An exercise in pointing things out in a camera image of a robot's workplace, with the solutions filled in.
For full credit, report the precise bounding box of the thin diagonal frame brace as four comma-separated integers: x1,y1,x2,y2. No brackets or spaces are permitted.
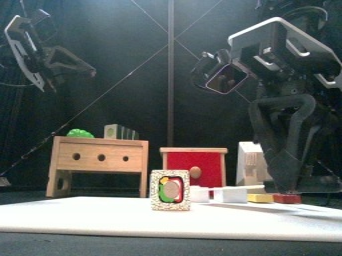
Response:
0,0,224,188
129,0,252,103

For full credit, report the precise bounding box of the yellow flat toy piece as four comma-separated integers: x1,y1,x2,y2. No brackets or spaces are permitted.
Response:
246,193,275,204

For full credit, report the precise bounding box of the speckled toy sushi roll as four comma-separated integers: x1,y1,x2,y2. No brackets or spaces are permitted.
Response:
148,169,192,212

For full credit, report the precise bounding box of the vertical metal frame pole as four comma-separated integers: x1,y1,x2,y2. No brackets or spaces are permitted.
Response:
167,0,175,148

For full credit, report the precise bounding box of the white box with cutlery print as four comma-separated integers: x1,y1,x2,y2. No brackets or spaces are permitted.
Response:
234,140,271,187

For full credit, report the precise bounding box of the white toy cleaver blade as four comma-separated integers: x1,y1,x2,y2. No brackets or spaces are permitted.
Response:
212,186,250,204

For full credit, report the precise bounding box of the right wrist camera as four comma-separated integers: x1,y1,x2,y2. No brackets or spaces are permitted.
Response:
190,49,251,96

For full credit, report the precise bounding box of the wooden box with red front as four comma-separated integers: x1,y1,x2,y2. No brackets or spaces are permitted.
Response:
159,146,230,189

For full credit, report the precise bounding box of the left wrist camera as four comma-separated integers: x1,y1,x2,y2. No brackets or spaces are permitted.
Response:
25,8,59,39

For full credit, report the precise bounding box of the small white toy block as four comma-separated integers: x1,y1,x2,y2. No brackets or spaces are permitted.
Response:
190,185,211,204

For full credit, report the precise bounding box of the red flat toy piece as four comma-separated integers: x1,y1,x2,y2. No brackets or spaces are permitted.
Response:
271,193,303,205

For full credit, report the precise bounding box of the green toy lettuce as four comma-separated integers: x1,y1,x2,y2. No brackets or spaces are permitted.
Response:
65,128,96,139

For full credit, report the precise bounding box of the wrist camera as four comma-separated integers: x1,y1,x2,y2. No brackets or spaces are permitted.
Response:
25,8,59,39
190,49,251,96

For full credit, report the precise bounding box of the wooden stool with round holes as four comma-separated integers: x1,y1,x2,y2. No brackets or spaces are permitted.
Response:
45,135,151,199

